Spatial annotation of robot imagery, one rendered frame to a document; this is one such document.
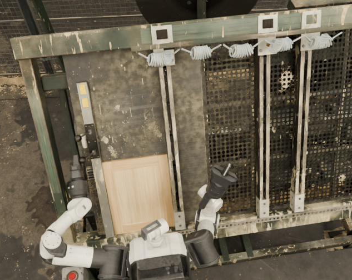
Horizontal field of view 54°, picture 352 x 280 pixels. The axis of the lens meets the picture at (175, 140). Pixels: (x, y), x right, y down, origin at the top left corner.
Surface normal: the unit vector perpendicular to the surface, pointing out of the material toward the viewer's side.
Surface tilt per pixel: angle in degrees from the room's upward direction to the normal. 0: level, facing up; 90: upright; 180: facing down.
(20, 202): 0
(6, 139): 0
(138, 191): 58
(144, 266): 23
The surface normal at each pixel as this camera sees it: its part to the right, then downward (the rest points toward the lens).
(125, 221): 0.12, 0.35
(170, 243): -0.07, -0.86
